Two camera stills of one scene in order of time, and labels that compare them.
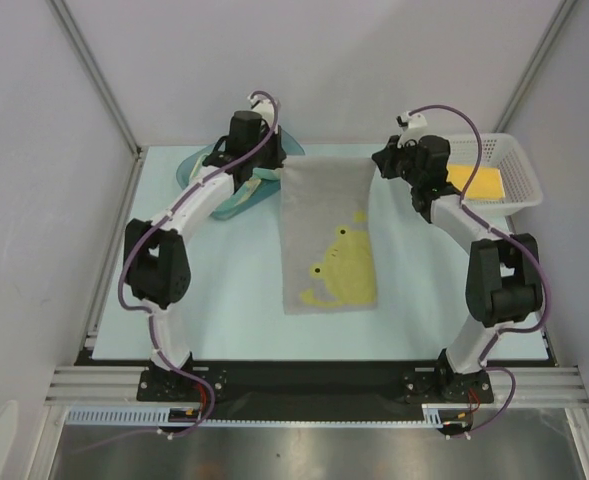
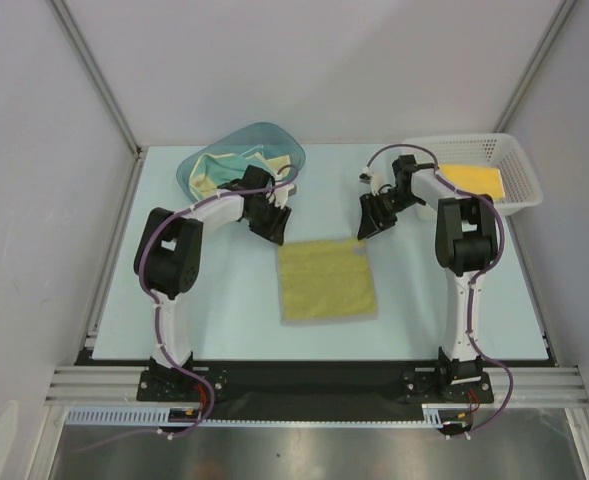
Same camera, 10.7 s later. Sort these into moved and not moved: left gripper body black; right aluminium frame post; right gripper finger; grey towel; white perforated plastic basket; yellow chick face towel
Moved: grey towel; right gripper finger; left gripper body black
Not moved: right aluminium frame post; white perforated plastic basket; yellow chick face towel
